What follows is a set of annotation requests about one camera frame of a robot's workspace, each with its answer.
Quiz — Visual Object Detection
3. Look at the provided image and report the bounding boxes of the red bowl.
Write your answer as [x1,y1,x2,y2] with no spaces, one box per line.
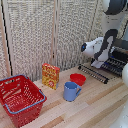
[69,73,87,87]

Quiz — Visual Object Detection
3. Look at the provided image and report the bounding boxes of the red shopping basket blue handles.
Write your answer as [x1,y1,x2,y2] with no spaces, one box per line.
[0,74,47,128]

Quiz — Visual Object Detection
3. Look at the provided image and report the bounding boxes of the red yellow cardboard box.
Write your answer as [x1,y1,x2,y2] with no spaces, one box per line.
[41,62,61,91]

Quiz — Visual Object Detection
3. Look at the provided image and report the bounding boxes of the metal oven tray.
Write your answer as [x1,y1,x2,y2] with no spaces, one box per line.
[100,57,126,76]

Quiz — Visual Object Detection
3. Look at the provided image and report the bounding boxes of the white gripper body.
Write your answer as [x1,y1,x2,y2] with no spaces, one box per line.
[90,58,108,70]

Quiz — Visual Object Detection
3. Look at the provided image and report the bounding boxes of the black toaster oven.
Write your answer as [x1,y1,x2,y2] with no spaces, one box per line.
[99,39,128,78]

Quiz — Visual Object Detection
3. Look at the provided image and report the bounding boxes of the beige woven folding screen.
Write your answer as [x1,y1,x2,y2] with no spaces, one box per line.
[0,0,128,82]

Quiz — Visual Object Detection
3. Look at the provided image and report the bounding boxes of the blue mug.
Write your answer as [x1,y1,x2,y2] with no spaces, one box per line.
[63,81,83,103]

